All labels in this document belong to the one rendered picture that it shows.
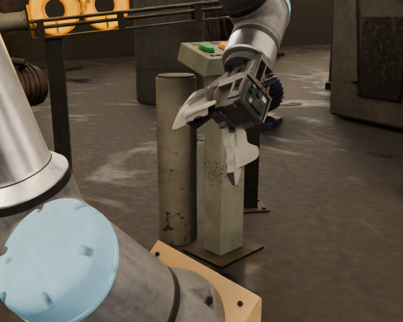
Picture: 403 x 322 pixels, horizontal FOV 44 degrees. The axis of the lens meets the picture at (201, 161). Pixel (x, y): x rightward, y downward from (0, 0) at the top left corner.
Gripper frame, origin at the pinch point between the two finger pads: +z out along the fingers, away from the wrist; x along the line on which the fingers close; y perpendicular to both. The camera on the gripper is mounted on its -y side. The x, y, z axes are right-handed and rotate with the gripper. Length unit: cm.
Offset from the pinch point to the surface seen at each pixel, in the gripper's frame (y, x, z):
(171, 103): -48, 19, -43
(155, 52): -229, 94, -219
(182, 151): -51, 31, -36
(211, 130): -38, 29, -39
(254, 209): -61, 78, -45
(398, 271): -8, 85, -24
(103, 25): -71, -2, -66
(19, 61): -84, -13, -44
